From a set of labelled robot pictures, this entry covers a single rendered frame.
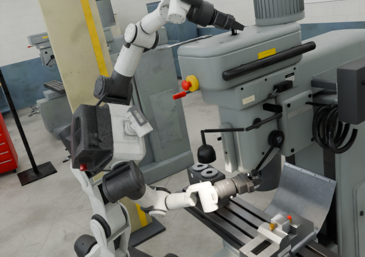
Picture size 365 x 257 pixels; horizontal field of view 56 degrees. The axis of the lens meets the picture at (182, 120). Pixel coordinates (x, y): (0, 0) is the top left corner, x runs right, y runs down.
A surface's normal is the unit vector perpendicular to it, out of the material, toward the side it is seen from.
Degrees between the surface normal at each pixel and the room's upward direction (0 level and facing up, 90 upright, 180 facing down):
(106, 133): 59
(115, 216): 81
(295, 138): 90
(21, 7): 90
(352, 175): 89
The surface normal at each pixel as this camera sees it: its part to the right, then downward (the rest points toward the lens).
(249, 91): 0.53, 0.20
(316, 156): -0.83, 0.33
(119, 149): 0.56, -0.41
